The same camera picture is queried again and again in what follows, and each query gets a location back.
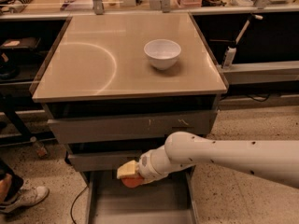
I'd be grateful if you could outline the black shelf box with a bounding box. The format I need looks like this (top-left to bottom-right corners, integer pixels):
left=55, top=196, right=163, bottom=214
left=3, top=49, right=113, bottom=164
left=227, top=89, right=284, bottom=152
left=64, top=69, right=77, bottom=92
left=0, top=37, right=40, bottom=50

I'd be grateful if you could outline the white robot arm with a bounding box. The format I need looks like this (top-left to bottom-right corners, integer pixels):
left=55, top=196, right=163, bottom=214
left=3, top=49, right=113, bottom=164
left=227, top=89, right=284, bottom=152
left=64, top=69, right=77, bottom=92
left=117, top=132, right=299, bottom=189

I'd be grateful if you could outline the black floor cable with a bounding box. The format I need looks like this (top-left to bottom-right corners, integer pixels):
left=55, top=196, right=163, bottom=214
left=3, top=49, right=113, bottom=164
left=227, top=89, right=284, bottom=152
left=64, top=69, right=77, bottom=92
left=69, top=184, right=90, bottom=224

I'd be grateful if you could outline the grey top drawer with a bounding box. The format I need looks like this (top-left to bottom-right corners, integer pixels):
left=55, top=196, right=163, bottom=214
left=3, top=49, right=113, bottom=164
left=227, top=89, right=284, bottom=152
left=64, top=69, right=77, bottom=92
left=48, top=110, right=217, bottom=144

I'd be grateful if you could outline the red apple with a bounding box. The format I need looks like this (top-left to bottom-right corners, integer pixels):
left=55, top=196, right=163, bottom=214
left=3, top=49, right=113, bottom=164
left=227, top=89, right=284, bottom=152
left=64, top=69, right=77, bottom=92
left=121, top=176, right=144, bottom=189

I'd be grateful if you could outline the grey open bottom drawer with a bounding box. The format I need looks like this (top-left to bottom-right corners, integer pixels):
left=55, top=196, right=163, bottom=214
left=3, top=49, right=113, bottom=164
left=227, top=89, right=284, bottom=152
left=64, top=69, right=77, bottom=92
left=86, top=170, right=199, bottom=224

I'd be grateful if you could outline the white handheld tool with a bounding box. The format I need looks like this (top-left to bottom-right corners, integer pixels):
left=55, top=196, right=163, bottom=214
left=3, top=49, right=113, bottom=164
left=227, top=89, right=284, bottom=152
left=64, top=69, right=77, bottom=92
left=221, top=14, right=263, bottom=69

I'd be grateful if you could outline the white sneaker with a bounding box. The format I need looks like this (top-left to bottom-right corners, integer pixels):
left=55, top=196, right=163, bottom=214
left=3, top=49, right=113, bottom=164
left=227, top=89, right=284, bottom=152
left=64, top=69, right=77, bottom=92
left=0, top=186, right=50, bottom=214

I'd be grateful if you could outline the grey middle drawer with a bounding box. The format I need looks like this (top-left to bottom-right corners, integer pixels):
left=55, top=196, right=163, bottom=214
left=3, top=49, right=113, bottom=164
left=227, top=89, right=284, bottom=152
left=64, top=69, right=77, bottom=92
left=66, top=145, right=205, bottom=173

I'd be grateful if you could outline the white ceramic bowl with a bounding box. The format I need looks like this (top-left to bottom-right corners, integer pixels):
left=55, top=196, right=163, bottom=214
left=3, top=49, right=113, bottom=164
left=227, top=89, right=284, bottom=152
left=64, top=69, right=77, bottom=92
left=144, top=39, right=181, bottom=70

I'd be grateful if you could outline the black table leg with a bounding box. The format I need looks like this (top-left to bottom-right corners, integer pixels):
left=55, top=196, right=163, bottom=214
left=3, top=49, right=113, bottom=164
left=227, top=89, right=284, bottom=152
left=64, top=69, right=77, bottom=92
left=0, top=94, right=48, bottom=158

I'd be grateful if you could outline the grey drawer cabinet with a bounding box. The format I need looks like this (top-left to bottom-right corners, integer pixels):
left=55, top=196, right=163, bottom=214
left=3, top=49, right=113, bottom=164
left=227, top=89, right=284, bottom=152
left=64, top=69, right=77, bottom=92
left=28, top=11, right=229, bottom=224

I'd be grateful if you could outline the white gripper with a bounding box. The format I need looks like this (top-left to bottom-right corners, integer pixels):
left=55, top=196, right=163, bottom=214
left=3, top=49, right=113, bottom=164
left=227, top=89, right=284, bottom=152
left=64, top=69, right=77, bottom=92
left=117, top=149, right=163, bottom=184

